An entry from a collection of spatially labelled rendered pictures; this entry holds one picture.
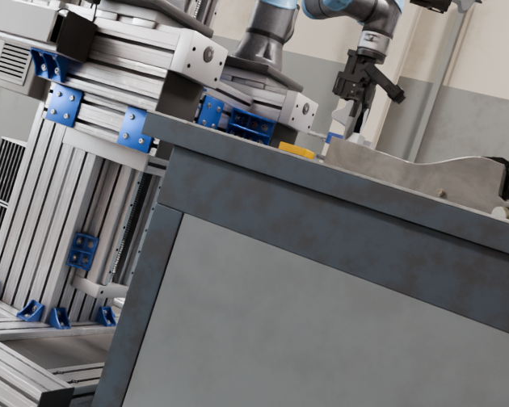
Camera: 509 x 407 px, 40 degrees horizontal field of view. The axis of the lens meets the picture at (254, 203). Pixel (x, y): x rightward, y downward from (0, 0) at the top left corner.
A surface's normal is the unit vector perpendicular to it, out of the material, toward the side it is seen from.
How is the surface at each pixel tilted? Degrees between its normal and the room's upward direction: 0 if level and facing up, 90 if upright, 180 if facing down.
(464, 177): 90
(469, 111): 90
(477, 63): 90
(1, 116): 90
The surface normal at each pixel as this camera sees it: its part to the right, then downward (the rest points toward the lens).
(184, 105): 0.82, 0.29
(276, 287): -0.39, -0.08
